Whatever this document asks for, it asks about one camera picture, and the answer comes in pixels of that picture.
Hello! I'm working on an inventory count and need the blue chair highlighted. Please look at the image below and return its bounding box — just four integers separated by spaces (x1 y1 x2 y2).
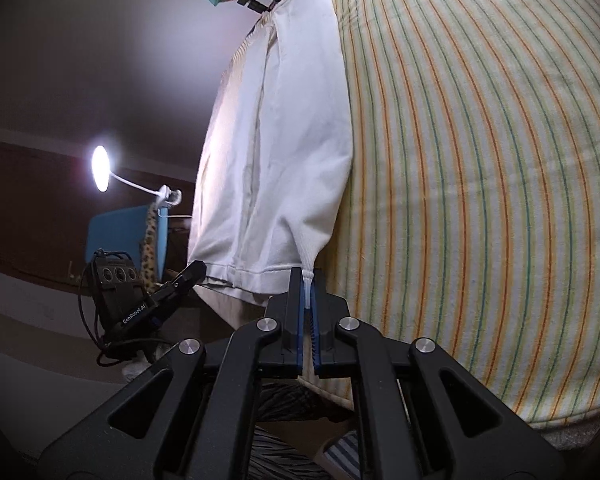
84 205 168 281

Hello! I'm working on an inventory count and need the white camisole top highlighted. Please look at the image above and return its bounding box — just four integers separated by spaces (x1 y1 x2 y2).
188 0 353 304

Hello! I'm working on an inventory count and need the leopard print cloth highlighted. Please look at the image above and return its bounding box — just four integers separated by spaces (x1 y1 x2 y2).
140 205 159 292

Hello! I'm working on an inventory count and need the yellow striped bed cover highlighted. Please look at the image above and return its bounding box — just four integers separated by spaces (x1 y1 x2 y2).
314 0 600 428

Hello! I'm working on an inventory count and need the white clip desk lamp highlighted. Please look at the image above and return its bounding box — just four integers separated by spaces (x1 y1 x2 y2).
91 144 189 219

